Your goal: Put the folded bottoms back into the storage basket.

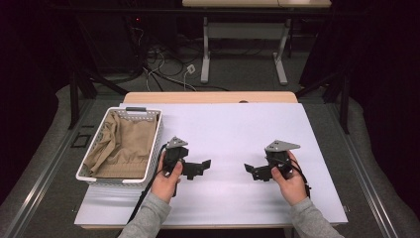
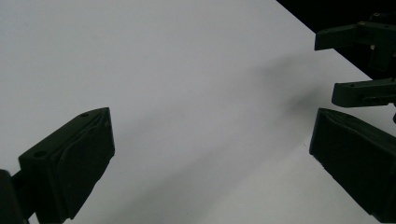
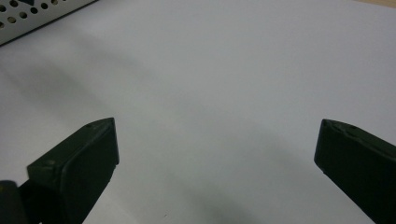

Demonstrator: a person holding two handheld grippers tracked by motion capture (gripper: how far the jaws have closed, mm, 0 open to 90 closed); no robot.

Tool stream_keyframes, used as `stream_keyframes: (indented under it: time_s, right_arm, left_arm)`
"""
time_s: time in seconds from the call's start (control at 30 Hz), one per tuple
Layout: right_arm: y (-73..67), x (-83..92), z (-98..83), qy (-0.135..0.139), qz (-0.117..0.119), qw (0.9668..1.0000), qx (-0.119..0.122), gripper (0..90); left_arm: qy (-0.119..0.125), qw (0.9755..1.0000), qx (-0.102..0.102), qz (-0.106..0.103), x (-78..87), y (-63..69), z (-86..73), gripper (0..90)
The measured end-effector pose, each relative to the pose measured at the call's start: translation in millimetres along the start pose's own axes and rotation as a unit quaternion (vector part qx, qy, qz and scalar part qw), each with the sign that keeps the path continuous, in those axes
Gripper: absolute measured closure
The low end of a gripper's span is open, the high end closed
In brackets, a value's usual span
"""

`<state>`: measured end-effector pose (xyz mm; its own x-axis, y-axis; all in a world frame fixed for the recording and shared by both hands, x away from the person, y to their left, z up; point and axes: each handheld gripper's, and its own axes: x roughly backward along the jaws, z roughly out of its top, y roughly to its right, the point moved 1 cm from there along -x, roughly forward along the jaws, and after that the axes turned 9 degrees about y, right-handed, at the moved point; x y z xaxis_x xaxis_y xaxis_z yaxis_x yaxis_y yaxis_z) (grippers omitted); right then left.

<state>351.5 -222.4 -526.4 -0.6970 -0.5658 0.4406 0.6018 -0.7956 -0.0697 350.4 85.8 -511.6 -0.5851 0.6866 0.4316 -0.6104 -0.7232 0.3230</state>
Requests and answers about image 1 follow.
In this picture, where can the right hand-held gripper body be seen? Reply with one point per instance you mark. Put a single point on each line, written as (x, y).
(279, 158)

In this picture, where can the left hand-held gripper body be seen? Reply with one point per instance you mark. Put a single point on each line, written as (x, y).
(175, 155)

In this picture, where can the person's right hand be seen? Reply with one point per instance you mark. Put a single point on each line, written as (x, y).
(292, 188)

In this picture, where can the white perforated plastic basket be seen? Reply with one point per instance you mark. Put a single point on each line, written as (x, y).
(155, 145)

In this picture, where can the black metal stand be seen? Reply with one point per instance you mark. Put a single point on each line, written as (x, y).
(74, 99)
(345, 99)

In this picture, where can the tan pants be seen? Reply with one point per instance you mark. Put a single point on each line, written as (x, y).
(125, 148)

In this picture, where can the aluminium floor rail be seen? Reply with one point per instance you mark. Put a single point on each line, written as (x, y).
(43, 175)
(366, 178)

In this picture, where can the white desk with grey legs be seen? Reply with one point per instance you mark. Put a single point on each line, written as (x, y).
(244, 31)

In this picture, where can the white power plug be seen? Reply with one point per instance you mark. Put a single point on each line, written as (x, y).
(190, 68)

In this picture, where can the person's left hand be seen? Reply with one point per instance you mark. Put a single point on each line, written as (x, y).
(166, 185)

